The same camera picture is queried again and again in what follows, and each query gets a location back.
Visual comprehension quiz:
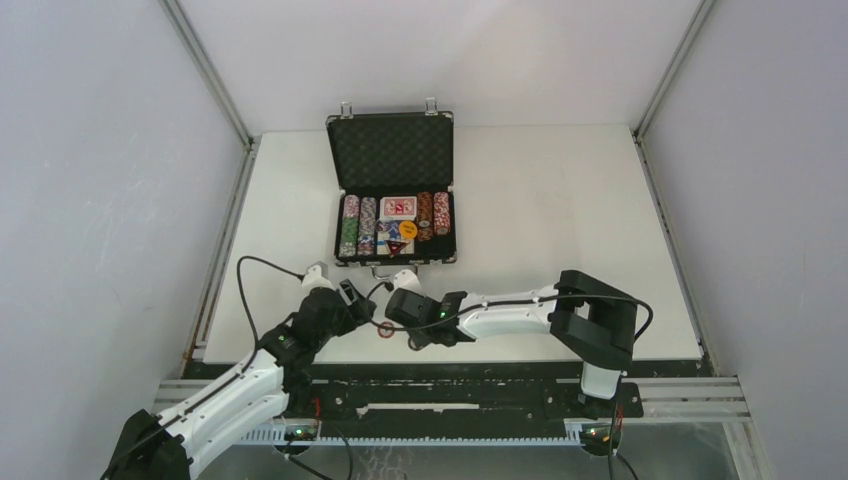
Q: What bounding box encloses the red poker chip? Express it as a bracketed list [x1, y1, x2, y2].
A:
[377, 322, 395, 339]

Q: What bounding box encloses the red triangular all-in button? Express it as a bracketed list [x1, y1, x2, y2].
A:
[385, 240, 408, 257]

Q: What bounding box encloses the orange big blind button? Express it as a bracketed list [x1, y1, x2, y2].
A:
[398, 220, 418, 240]

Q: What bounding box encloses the black aluminium poker case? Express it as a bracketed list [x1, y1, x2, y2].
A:
[325, 99, 458, 268]

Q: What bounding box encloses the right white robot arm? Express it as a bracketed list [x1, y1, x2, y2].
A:
[385, 270, 654, 416]

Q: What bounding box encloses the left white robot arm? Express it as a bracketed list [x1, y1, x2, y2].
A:
[102, 281, 376, 479]

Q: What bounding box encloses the left mixed chip stack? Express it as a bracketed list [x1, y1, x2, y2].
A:
[338, 195, 360, 258]

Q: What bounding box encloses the mixed chip stack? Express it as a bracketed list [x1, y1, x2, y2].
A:
[357, 197, 377, 256]
[338, 195, 360, 258]

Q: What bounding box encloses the red white chip stack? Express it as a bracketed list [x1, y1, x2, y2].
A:
[433, 192, 451, 236]

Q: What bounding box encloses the red playing card deck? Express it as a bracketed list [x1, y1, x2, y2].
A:
[378, 196, 418, 222]

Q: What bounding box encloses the orange chip stack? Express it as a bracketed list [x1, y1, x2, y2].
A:
[416, 191, 434, 242]

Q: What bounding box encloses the left controller board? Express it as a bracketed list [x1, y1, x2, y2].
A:
[284, 427, 317, 443]

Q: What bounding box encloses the controller board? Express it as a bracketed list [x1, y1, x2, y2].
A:
[284, 427, 317, 443]
[580, 425, 620, 444]

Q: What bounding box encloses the right controller board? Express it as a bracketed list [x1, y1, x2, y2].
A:
[580, 425, 620, 444]

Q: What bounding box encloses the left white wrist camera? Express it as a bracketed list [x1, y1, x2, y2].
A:
[301, 261, 335, 292]

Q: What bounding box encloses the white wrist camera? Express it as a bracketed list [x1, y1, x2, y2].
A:
[301, 261, 335, 292]
[392, 269, 424, 295]

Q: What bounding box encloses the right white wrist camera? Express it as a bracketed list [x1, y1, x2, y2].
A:
[392, 269, 424, 295]

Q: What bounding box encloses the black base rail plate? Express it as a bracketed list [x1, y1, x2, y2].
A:
[283, 361, 715, 433]

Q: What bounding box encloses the white cable duct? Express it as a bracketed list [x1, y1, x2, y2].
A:
[235, 422, 583, 447]

